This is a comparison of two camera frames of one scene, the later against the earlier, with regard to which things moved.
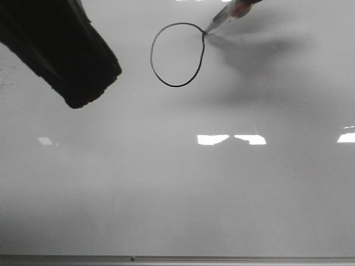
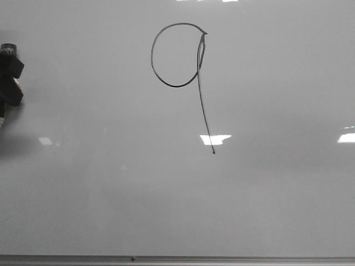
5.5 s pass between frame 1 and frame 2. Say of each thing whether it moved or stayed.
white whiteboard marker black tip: moved
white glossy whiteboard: stayed
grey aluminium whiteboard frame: stayed
